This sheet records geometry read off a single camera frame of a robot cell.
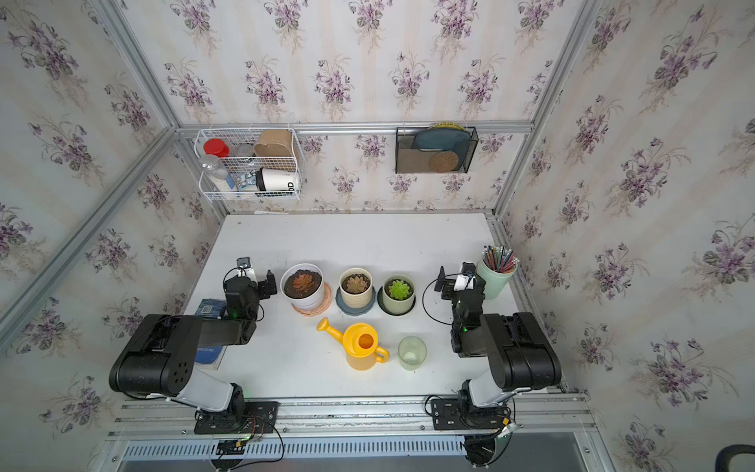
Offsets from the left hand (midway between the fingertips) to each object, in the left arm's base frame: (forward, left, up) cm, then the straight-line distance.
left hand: (259, 274), depth 92 cm
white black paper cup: (+24, -5, +19) cm, 31 cm away
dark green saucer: (-8, -39, -5) cm, 41 cm away
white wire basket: (+28, +4, +22) cm, 36 cm away
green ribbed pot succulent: (-8, -44, +1) cm, 45 cm away
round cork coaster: (+32, -61, +21) cm, 72 cm away
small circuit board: (-44, -1, -10) cm, 45 cm away
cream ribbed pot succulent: (-6, -31, +2) cm, 32 cm away
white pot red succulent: (-6, -15, +3) cm, 17 cm away
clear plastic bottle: (+20, +10, +27) cm, 35 cm away
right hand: (-1, -64, +5) cm, 64 cm away
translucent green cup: (-23, -48, -6) cm, 53 cm away
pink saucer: (-6, -21, -7) cm, 23 cm away
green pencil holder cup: (-2, -75, +5) cm, 75 cm away
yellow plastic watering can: (-23, -33, +4) cm, 41 cm away
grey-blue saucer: (-10, -32, -6) cm, 34 cm away
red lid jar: (+31, +14, +26) cm, 43 cm away
